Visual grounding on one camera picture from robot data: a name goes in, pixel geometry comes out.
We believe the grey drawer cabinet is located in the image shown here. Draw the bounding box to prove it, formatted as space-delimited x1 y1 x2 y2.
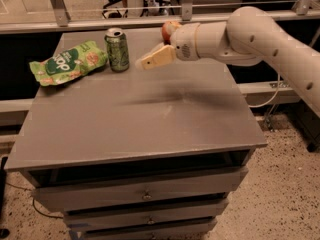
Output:
4 25 269 240

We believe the top grey drawer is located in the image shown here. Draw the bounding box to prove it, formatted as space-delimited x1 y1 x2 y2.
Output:
33 166 248 212

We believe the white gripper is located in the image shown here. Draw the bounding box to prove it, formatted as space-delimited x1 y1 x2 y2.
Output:
135 23 200 70

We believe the black floor cable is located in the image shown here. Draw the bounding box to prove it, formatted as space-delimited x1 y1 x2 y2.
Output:
4 181 64 220

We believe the bottom grey drawer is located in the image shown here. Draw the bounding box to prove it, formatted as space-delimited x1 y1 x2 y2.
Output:
69 217 217 240

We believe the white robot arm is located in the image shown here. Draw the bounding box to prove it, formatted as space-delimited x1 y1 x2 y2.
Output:
136 6 320 116

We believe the white cable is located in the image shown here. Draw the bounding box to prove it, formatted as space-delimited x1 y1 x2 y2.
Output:
248 73 283 110

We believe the green rice chip bag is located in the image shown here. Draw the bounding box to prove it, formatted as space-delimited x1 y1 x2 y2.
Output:
29 41 107 86

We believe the metal railing frame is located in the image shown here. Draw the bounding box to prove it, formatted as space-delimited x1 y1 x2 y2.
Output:
0 0 320 34

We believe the middle grey drawer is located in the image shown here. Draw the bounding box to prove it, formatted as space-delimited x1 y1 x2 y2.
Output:
64 198 228 231

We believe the grey drawer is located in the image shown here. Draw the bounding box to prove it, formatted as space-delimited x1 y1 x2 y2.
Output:
33 166 248 212
64 198 228 231
69 217 217 240

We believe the red apple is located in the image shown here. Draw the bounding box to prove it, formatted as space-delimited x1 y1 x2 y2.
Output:
161 21 181 44

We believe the green soda can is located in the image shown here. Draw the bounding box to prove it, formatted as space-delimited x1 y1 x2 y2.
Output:
104 28 130 73

